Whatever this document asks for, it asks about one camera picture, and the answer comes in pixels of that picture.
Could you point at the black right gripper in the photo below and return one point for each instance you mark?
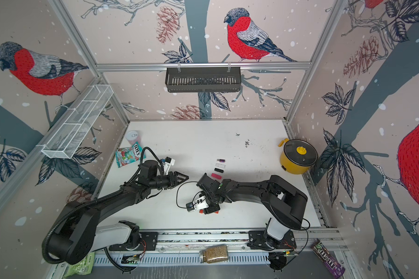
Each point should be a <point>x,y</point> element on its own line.
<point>210,208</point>

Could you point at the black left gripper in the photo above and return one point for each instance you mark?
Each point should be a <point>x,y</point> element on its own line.
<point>176,174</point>

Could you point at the pink usb drive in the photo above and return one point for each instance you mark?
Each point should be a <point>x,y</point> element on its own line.
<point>216,176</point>

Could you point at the black usb drive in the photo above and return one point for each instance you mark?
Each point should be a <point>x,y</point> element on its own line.
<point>219,170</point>

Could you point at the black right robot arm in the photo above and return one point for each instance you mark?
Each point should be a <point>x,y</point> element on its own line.
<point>285,202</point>

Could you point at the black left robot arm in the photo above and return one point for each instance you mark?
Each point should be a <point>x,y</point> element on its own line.
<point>77,230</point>

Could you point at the glass jar of seeds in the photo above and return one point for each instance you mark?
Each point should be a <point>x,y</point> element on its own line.
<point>214,254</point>

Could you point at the green candy packet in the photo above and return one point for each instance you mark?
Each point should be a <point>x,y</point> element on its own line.
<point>128,155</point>

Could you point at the pink can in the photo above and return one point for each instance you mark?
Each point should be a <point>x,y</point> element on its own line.
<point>133,137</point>

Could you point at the yellow pot with black lid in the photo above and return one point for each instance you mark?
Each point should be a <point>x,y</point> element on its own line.
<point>297,156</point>

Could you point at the purple candy bar wrapper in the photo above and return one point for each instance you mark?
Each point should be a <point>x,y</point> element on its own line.
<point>330,262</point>

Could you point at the green snack bag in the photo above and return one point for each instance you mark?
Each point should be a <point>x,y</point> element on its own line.
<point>84,267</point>

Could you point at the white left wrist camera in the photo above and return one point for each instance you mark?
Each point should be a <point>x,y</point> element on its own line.
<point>167,163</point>

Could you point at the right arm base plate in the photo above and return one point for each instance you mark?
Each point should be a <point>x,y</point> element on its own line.
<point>261,240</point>

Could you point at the black wire basket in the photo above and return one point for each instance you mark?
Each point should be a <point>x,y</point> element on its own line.
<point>203,80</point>

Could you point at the white wire mesh shelf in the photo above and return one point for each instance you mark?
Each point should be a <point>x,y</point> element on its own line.
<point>67,139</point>

